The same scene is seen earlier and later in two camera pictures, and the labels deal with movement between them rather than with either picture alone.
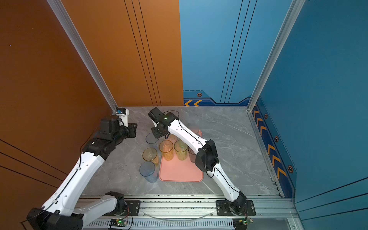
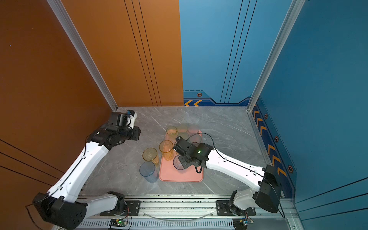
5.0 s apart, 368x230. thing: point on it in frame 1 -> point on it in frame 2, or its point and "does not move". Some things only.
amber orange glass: (150, 154) does not move
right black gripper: (155, 133) -> (185, 165)
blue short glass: (150, 138) -> (178, 164)
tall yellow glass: (166, 147) does not move
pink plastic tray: (178, 170) does not move
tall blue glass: (147, 170) does not move
